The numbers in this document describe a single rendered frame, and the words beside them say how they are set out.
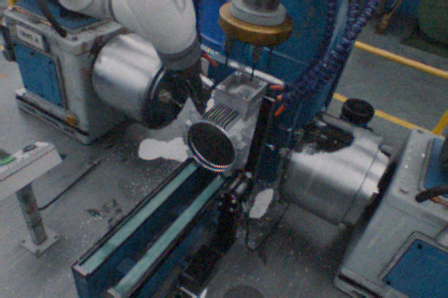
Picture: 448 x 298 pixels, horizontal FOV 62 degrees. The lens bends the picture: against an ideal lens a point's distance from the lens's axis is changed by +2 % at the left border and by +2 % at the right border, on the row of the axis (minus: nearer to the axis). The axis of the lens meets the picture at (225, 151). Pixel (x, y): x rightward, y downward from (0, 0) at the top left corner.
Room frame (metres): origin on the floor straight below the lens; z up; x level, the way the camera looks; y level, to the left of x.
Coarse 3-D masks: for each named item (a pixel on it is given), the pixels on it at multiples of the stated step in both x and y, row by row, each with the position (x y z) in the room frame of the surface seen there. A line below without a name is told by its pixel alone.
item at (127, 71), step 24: (120, 48) 0.92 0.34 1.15; (144, 48) 0.93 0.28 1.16; (96, 72) 0.89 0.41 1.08; (120, 72) 0.86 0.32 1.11; (144, 72) 0.85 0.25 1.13; (120, 96) 0.84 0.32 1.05; (144, 96) 0.81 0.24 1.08; (168, 96) 0.86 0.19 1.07; (144, 120) 0.81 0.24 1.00; (168, 120) 0.91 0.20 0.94
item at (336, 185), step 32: (288, 128) 0.82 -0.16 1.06; (320, 128) 0.71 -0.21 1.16; (352, 128) 0.73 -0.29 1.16; (288, 160) 0.65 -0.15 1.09; (320, 160) 0.64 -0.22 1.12; (352, 160) 0.63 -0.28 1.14; (384, 160) 0.65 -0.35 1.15; (288, 192) 0.63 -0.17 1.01; (320, 192) 0.60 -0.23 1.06; (352, 192) 0.58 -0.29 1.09; (352, 224) 0.58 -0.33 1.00
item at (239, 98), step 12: (240, 72) 0.93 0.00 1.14; (228, 84) 0.89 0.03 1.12; (240, 84) 0.92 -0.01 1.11; (252, 84) 0.92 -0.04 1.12; (264, 84) 0.89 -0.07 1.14; (216, 96) 0.83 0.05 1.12; (228, 96) 0.81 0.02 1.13; (240, 96) 0.84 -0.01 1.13; (252, 96) 0.82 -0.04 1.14; (240, 108) 0.80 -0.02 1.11; (252, 108) 0.82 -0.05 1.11
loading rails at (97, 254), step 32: (192, 160) 0.78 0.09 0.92; (160, 192) 0.63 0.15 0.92; (192, 192) 0.74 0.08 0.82; (128, 224) 0.52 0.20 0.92; (160, 224) 0.60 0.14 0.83; (192, 224) 0.55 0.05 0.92; (96, 256) 0.42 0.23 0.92; (128, 256) 0.48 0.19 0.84; (160, 256) 0.44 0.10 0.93; (192, 256) 0.52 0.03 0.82; (96, 288) 0.39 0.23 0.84; (128, 288) 0.36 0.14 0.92
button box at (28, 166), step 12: (36, 144) 0.58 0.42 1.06; (48, 144) 0.57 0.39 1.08; (24, 156) 0.53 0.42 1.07; (36, 156) 0.53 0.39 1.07; (48, 156) 0.55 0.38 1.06; (0, 168) 0.49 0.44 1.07; (12, 168) 0.49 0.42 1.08; (24, 168) 0.50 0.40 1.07; (36, 168) 0.52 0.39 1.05; (48, 168) 0.54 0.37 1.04; (0, 180) 0.46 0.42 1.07; (12, 180) 0.47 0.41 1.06; (24, 180) 0.49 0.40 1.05; (0, 192) 0.44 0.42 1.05; (12, 192) 0.46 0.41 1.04
